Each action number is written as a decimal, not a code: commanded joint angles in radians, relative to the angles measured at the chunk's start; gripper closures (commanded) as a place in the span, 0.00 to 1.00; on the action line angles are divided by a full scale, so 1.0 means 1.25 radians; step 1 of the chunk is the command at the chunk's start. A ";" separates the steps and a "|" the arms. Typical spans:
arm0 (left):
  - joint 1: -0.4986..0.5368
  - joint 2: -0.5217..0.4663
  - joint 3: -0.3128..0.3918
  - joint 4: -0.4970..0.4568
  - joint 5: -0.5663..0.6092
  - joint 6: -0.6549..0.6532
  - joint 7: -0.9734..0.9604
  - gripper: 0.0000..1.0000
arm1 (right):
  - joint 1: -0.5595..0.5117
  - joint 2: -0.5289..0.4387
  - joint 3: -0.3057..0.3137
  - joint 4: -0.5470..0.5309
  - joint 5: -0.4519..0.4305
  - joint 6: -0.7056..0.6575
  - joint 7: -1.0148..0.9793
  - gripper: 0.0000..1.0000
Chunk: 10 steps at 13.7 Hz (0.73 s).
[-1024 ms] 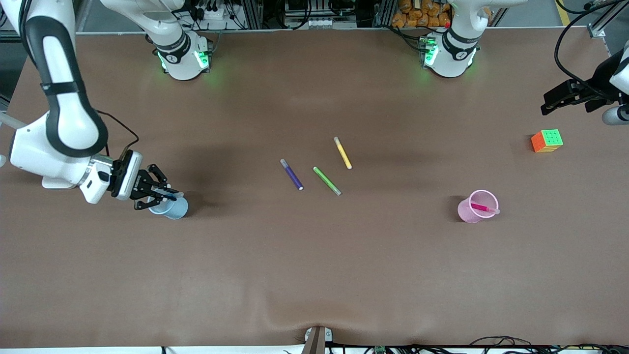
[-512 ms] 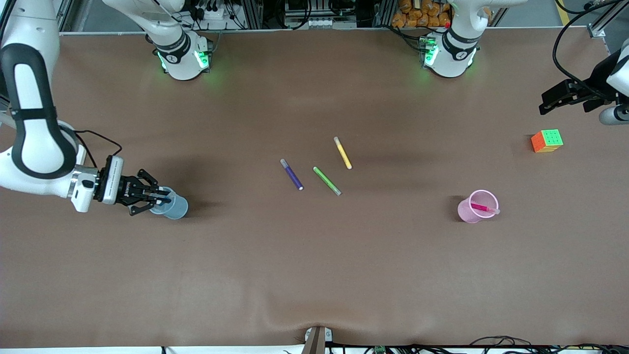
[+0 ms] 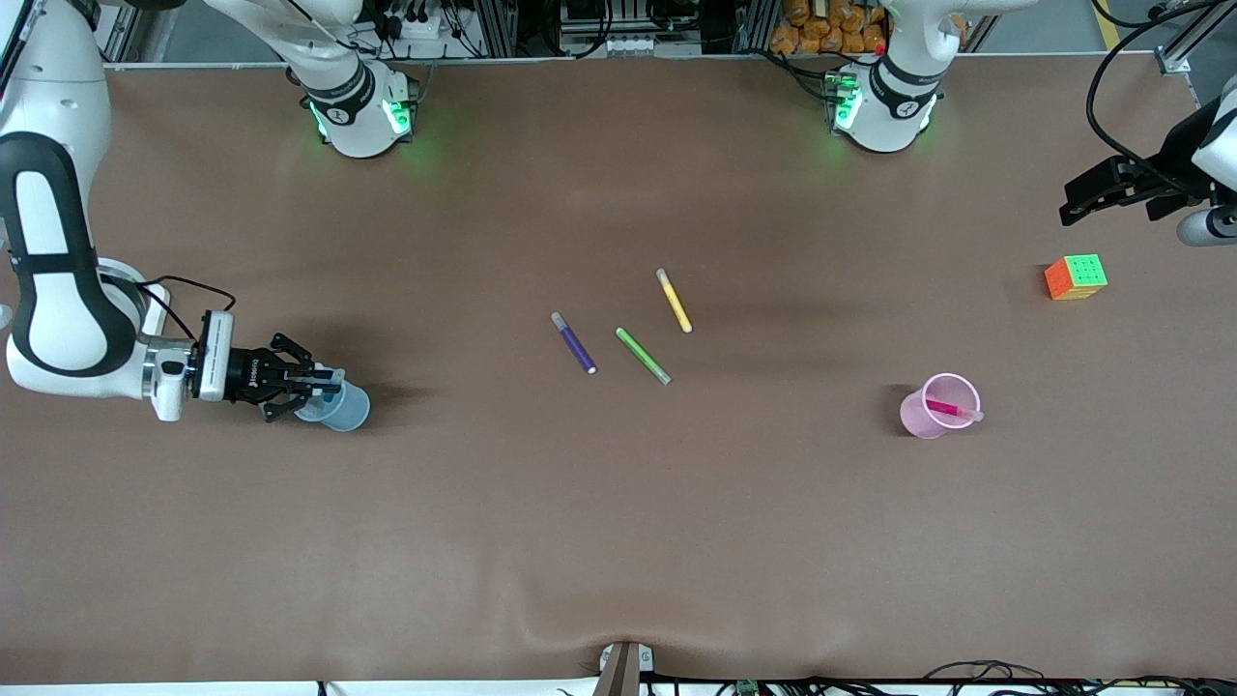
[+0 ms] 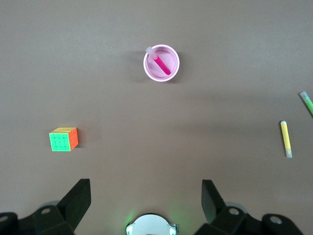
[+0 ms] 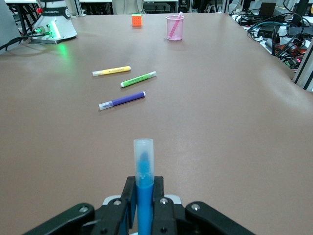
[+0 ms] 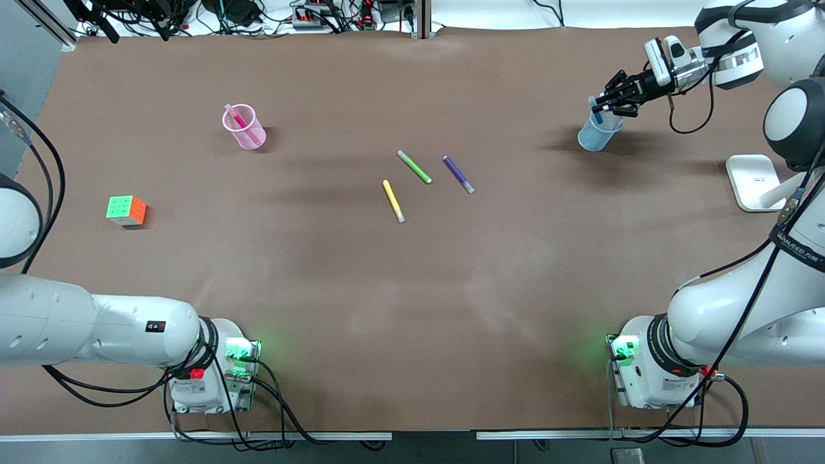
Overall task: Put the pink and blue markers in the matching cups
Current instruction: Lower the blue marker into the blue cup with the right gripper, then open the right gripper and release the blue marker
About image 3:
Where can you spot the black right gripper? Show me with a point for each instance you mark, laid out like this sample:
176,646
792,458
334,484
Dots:
248,373

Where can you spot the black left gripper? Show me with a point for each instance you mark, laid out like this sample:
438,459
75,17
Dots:
1173,155

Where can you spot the pink marker pen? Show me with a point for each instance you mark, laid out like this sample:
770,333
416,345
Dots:
947,409

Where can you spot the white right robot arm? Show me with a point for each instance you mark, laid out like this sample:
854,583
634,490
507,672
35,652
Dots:
58,319

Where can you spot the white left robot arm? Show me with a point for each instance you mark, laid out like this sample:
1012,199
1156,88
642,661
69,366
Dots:
899,97

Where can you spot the light blue plastic cup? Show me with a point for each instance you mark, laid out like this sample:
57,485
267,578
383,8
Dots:
353,411

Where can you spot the multicolour puzzle cube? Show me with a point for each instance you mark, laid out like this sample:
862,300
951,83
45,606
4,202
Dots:
1082,273

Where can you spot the purple marker pen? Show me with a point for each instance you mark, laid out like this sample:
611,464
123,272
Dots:
574,344

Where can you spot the pink plastic cup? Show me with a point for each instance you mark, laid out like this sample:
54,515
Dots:
918,420

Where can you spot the green marker pen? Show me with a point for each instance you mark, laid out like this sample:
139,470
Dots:
643,356

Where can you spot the orange packaged goods pile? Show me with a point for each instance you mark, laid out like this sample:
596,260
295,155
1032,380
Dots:
821,34

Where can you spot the white power strip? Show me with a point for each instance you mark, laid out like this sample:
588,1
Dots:
425,27

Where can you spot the yellow marker pen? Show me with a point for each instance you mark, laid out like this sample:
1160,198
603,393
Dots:
674,301

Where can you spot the white connector strip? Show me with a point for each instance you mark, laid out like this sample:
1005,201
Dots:
633,43

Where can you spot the aluminium frame profile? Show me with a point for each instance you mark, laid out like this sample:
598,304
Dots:
1174,60

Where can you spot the aluminium rack frame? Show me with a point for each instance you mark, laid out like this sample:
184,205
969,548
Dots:
503,24

